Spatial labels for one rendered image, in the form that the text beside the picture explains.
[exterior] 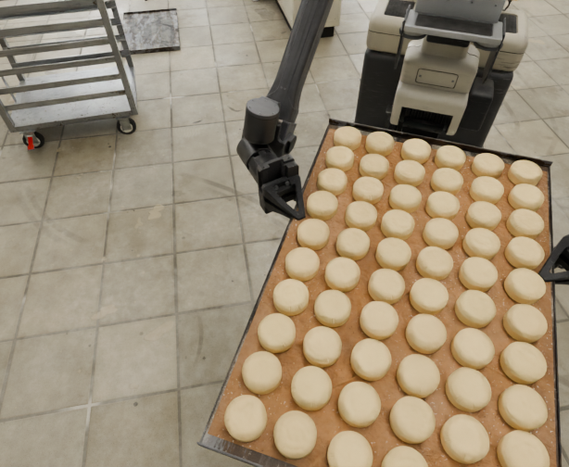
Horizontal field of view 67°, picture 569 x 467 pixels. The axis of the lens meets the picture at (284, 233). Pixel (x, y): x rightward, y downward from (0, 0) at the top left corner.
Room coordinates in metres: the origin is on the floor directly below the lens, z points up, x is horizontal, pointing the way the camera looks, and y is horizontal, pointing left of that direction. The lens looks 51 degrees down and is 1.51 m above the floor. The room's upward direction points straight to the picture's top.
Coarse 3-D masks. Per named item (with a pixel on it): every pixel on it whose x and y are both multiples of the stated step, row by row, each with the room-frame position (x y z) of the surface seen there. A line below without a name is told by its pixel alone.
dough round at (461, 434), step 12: (456, 420) 0.15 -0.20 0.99; (468, 420) 0.15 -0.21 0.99; (444, 432) 0.14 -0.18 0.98; (456, 432) 0.14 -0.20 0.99; (468, 432) 0.14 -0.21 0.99; (480, 432) 0.14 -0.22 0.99; (444, 444) 0.13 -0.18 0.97; (456, 444) 0.13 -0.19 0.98; (468, 444) 0.13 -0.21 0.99; (480, 444) 0.13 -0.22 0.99; (456, 456) 0.12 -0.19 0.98; (468, 456) 0.11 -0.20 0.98; (480, 456) 0.11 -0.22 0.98
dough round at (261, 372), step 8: (256, 352) 0.24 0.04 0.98; (264, 352) 0.23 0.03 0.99; (248, 360) 0.22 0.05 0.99; (256, 360) 0.22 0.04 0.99; (264, 360) 0.22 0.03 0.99; (272, 360) 0.22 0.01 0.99; (248, 368) 0.21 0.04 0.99; (256, 368) 0.21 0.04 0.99; (264, 368) 0.21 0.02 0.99; (272, 368) 0.21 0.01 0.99; (280, 368) 0.22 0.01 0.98; (248, 376) 0.20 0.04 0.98; (256, 376) 0.20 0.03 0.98; (264, 376) 0.20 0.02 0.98; (272, 376) 0.20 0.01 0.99; (280, 376) 0.20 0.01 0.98; (248, 384) 0.20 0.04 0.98; (256, 384) 0.20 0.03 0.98; (264, 384) 0.20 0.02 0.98; (272, 384) 0.19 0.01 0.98; (256, 392) 0.19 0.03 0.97; (264, 392) 0.19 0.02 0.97
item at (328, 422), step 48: (384, 192) 0.52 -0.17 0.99; (432, 192) 0.52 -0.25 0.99; (288, 240) 0.42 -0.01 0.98; (240, 384) 0.20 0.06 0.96; (288, 384) 0.20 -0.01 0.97; (336, 384) 0.20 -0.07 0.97; (384, 384) 0.20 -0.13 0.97; (336, 432) 0.15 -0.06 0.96; (384, 432) 0.14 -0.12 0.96; (528, 432) 0.14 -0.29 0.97
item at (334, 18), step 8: (280, 0) 3.36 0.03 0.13; (288, 0) 3.11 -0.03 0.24; (296, 0) 2.99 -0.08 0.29; (336, 0) 3.05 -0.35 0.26; (280, 8) 3.51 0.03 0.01; (288, 8) 3.10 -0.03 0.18; (296, 8) 2.99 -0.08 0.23; (336, 8) 3.05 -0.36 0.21; (288, 16) 3.10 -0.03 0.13; (296, 16) 2.99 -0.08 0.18; (328, 16) 3.04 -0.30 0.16; (336, 16) 3.05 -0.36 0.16; (288, 24) 3.23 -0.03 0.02; (328, 24) 3.04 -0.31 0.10; (336, 24) 3.06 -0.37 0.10; (328, 32) 3.08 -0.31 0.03
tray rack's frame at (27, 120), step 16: (32, 80) 2.26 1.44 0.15; (48, 80) 2.26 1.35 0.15; (64, 80) 2.26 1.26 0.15; (112, 80) 2.26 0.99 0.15; (16, 96) 2.09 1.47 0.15; (32, 96) 2.09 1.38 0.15; (48, 96) 2.09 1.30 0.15; (64, 96) 2.09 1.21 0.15; (112, 96) 2.09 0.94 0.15; (0, 112) 1.82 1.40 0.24; (16, 112) 1.95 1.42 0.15; (32, 112) 1.95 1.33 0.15; (48, 112) 1.95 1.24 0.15; (64, 112) 1.95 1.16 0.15; (80, 112) 1.95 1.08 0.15; (96, 112) 1.95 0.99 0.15; (112, 112) 1.95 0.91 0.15; (128, 112) 1.96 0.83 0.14; (16, 128) 1.82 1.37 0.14; (32, 128) 1.84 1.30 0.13; (128, 128) 1.95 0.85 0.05
